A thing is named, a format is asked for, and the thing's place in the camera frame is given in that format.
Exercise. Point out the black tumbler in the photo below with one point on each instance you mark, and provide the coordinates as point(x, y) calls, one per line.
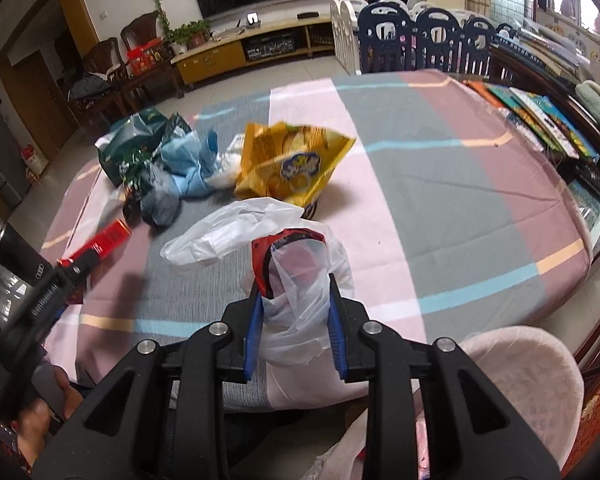
point(20, 260)

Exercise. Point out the dark green foil packet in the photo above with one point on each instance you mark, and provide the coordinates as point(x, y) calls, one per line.
point(137, 172)

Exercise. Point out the yellow wooden TV cabinet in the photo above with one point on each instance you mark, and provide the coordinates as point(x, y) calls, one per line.
point(210, 60)

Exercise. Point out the small desk clock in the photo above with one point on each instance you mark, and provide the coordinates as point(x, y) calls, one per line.
point(253, 19)

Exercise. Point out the dark green tissue pack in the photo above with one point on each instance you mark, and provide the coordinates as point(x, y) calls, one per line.
point(130, 135)

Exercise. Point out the yellow chip bag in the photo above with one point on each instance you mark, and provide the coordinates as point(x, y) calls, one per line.
point(285, 170)

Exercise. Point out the stack of books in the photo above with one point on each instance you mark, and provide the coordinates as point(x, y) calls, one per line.
point(545, 50)

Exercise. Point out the red snack carton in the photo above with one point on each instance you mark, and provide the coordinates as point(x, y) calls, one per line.
point(262, 260)

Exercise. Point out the navy baby fence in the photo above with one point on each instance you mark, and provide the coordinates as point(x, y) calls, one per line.
point(380, 45)

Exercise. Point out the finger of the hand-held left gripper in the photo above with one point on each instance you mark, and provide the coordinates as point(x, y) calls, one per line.
point(80, 267)

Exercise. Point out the black amplifier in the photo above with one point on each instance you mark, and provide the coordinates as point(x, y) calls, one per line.
point(270, 47)

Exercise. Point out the orange picture book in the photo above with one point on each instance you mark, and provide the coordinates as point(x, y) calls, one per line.
point(480, 88)

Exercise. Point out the white crumpled tissue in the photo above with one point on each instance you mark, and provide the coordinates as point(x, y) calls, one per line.
point(225, 175)

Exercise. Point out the blue face mask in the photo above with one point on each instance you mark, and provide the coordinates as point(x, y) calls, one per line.
point(192, 160)

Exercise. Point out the potted green plant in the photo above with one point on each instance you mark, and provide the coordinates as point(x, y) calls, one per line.
point(190, 35)

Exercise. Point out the grey blue plastic bag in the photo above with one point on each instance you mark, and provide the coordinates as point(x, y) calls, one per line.
point(160, 200)

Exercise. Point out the long red box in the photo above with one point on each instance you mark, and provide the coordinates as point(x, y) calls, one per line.
point(105, 240)

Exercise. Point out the dark backpack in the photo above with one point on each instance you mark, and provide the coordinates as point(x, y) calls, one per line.
point(87, 87)

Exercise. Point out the grey refrigerator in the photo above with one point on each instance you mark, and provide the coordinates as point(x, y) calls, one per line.
point(0, 160)

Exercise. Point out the dark carved wooden chair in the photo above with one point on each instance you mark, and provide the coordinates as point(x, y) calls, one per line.
point(142, 27)
point(102, 57)

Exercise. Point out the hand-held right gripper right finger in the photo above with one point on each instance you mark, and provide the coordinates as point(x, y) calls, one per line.
point(337, 332)

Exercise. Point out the red gift box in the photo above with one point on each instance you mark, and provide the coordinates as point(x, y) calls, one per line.
point(145, 57)

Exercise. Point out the white plastic bag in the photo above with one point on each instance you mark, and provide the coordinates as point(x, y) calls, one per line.
point(240, 230)

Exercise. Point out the white plastic-lined bin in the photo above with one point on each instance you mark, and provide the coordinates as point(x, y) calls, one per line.
point(525, 390)

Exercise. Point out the dark wooden side table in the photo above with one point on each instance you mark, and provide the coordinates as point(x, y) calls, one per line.
point(570, 95)

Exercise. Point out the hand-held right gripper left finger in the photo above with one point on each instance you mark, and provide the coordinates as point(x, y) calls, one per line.
point(252, 332)

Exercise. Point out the white remote control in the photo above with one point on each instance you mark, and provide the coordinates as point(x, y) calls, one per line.
point(540, 116)

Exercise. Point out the striped pastel tablecloth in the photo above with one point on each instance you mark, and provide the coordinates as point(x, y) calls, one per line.
point(430, 185)

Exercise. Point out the black router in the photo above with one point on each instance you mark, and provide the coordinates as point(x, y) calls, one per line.
point(308, 15)

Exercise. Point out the person's left hand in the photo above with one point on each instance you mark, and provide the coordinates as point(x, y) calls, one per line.
point(32, 430)

